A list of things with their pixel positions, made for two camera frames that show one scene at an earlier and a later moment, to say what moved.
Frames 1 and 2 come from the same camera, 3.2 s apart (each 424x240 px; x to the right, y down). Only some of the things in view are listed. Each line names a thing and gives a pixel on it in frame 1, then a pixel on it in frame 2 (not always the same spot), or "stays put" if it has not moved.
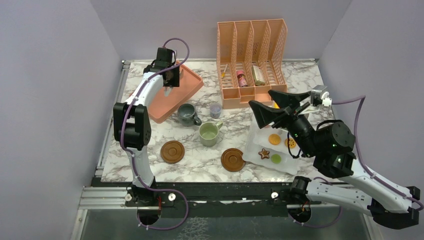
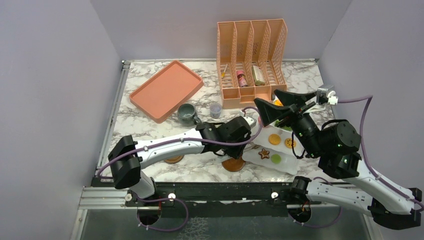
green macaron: (276, 158) stays put
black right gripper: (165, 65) -> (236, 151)
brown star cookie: (264, 153) stays put
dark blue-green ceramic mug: (186, 113) stays put
